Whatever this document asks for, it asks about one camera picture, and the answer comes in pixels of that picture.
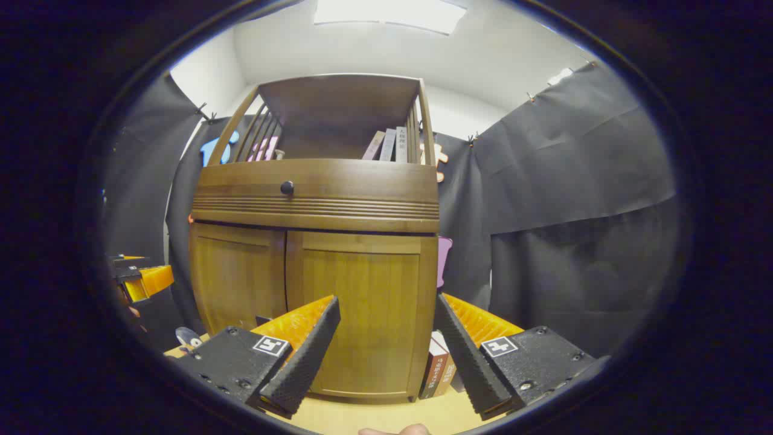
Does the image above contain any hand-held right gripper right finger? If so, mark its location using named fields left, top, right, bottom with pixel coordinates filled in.
left=434, top=293, right=598, bottom=422

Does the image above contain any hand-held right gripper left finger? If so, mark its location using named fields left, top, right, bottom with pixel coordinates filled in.
left=175, top=295, right=342, bottom=421

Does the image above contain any wooden cabinet door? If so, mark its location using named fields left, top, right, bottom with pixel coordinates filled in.
left=286, top=230, right=438, bottom=402
left=190, top=222, right=287, bottom=336

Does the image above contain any wooden double-door shoe cabinet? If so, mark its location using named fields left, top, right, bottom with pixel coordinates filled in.
left=188, top=74, right=441, bottom=402

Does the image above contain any dark red book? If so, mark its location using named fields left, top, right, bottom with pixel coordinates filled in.
left=420, top=347, right=449, bottom=399

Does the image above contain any pink book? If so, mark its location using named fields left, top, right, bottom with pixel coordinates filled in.
left=248, top=136, right=280, bottom=162

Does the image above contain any black backdrop cloth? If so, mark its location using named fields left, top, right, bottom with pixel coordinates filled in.
left=100, top=60, right=680, bottom=357

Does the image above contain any beige book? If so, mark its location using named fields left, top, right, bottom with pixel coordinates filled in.
left=362, top=130, right=386, bottom=161

